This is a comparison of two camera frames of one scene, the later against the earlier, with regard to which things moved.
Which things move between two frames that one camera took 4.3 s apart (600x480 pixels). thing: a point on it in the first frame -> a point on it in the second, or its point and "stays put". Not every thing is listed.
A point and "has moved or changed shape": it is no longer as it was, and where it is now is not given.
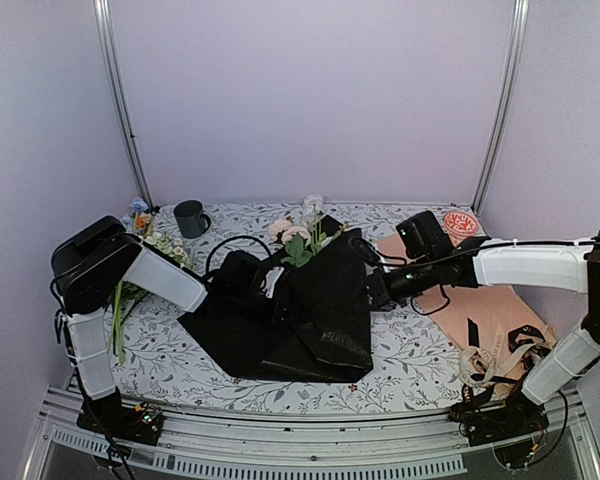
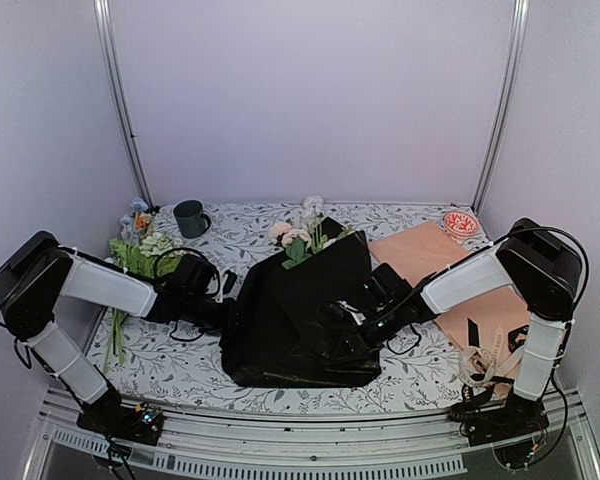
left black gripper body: x=241 y=306 -> x=208 y=319
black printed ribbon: x=479 y=386 stays put
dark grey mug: x=191 y=219 stays put
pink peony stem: x=296 y=240 stays put
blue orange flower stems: x=140 y=220 stays put
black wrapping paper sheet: x=315 y=327 has moved or changed shape
